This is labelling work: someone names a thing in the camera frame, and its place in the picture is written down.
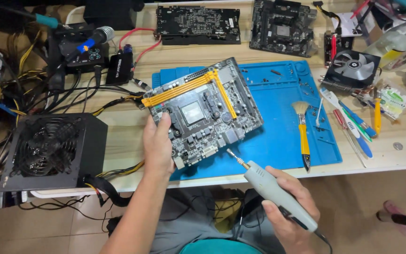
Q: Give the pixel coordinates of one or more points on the black power supply unit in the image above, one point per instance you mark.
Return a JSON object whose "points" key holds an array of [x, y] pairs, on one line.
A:
{"points": [[53, 151]]}

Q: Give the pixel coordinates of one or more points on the clear plastic bottle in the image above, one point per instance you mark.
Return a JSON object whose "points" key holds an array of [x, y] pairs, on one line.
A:
{"points": [[398, 44]]}

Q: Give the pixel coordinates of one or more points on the small black box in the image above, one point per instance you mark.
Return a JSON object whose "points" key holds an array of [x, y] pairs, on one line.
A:
{"points": [[119, 67]]}

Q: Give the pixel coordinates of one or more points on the black cooler fan with heatsink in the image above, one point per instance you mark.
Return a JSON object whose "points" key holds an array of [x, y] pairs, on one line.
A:
{"points": [[352, 68]]}

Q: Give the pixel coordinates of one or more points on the person's right hand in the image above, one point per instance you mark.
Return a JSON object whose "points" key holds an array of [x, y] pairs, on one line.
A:
{"points": [[291, 208]]}

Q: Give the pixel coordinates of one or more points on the person's teal shirt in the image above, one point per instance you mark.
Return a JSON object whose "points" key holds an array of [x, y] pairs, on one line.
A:
{"points": [[220, 247]]}

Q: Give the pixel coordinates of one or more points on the clear plastic bag green label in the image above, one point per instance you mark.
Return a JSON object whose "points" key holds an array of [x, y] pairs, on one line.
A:
{"points": [[395, 99]]}

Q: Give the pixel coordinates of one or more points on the cotton swab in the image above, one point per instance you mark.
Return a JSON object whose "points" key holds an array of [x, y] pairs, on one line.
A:
{"points": [[319, 112]]}

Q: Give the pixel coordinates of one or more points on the black graphics card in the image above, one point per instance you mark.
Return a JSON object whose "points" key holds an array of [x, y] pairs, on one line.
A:
{"points": [[197, 24]]}

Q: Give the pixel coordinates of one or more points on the grey electric screwdriver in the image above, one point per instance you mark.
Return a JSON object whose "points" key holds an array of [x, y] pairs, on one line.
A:
{"points": [[277, 190]]}

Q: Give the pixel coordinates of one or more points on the white toothbrush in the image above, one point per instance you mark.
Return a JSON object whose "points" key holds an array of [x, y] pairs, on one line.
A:
{"points": [[344, 118]]}

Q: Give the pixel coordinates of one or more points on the silver coin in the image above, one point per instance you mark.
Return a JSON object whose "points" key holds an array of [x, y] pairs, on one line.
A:
{"points": [[397, 146]]}

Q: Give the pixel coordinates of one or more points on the person's grey shorts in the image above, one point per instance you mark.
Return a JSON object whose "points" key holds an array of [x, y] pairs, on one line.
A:
{"points": [[203, 218]]}

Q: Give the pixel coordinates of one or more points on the black motherboard with yellow slots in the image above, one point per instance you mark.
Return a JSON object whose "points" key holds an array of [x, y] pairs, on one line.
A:
{"points": [[203, 113]]}

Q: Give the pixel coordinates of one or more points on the pink slipper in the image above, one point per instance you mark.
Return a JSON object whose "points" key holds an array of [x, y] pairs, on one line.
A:
{"points": [[402, 217]]}

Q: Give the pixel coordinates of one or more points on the small black red circuit board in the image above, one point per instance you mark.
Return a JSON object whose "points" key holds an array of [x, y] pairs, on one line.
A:
{"points": [[333, 47]]}

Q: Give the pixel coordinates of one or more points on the person's left hand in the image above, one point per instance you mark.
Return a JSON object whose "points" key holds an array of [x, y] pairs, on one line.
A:
{"points": [[159, 148]]}

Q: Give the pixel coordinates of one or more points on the blue silicone repair mat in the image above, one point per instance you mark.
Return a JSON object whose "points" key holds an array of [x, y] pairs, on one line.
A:
{"points": [[280, 116]]}

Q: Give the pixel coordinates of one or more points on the black bare motherboard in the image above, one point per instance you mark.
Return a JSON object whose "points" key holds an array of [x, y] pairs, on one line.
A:
{"points": [[282, 28]]}

